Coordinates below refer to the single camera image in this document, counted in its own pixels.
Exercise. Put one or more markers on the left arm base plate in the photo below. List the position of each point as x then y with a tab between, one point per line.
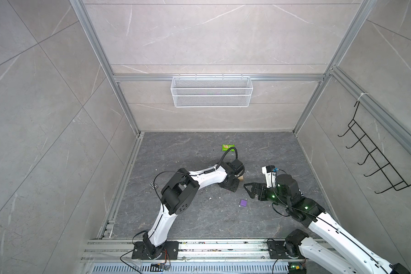
144	251

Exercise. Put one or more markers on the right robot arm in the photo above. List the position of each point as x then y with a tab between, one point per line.
350	256

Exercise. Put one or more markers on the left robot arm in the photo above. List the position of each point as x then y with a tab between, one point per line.
179	192

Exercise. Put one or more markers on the white wire mesh basket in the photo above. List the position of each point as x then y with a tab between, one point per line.
211	91

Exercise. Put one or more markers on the black wire hook rack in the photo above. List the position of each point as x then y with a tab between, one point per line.
373	152

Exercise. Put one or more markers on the green snack packet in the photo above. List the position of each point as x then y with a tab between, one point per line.
226	147

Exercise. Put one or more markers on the aluminium mounting rail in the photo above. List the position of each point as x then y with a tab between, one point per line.
196	256

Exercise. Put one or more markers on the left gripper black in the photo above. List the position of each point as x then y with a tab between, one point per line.
234	188

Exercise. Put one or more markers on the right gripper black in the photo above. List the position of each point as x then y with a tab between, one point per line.
262	187

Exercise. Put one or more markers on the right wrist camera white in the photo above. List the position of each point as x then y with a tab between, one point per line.
270	175

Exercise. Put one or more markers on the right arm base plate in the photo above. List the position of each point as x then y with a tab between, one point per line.
282	249

